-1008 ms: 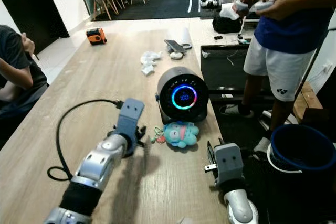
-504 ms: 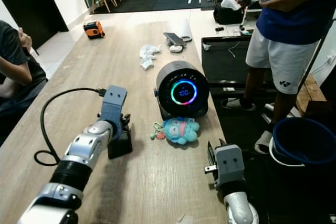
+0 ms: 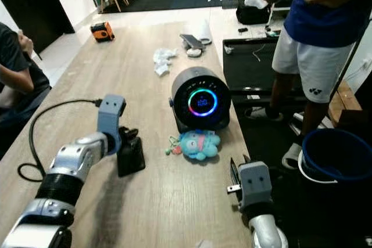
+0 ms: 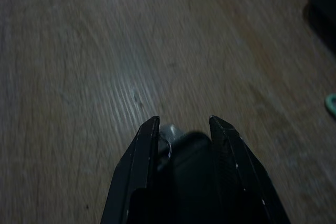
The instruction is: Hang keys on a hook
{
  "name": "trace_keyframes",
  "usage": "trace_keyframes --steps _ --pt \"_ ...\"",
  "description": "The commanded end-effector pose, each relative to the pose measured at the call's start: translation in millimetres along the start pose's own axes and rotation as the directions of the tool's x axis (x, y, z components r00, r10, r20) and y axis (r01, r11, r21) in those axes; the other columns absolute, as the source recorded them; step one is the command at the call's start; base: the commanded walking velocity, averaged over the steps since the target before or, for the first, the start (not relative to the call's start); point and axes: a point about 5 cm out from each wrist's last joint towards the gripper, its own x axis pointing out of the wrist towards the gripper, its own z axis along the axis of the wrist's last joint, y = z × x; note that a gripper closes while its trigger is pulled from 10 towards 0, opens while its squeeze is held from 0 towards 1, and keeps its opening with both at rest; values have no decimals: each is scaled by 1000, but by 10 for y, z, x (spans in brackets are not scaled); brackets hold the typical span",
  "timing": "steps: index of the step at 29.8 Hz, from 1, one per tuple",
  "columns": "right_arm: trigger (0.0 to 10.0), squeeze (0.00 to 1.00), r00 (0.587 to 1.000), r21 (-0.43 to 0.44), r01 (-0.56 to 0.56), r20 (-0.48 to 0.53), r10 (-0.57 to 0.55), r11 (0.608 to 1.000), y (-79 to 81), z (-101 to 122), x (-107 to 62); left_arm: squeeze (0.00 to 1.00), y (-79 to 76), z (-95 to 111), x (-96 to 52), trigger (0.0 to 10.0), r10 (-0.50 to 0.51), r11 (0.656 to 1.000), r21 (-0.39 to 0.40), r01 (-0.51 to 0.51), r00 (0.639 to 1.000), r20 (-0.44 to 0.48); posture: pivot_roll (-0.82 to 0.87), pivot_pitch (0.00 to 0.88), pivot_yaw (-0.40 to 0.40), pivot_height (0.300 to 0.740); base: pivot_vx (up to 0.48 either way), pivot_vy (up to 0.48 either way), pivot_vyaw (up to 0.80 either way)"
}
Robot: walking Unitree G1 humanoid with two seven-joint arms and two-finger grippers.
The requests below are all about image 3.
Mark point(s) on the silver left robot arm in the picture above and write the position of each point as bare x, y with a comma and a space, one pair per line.
75, 161

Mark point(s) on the clear tape piece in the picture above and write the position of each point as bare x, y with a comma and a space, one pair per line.
203, 244

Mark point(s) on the white crumpled tissue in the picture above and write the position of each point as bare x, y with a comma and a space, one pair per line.
163, 59

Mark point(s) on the dark blue plastic bucket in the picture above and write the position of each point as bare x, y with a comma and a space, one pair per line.
337, 158

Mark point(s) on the black treadmill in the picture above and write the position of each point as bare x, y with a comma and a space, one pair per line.
250, 65

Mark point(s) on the white earbud case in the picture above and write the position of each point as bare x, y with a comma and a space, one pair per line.
195, 52

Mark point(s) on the orange black tape measure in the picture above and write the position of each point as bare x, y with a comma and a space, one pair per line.
102, 31

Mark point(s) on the dark smartphone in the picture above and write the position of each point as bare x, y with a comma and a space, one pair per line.
192, 41

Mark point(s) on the brown wooden bench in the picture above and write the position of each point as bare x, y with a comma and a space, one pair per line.
342, 100

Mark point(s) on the seated person dark shirt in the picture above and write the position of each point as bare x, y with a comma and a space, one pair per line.
17, 74

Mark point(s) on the grey rolled mat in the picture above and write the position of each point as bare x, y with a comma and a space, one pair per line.
203, 28

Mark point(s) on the black bag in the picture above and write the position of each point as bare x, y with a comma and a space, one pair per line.
251, 15

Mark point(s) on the standing person blue shirt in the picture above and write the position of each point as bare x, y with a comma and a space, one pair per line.
319, 27

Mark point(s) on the black door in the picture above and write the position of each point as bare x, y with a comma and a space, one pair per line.
35, 4

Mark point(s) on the grey-blue left wrist camera mount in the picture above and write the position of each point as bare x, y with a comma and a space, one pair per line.
110, 114

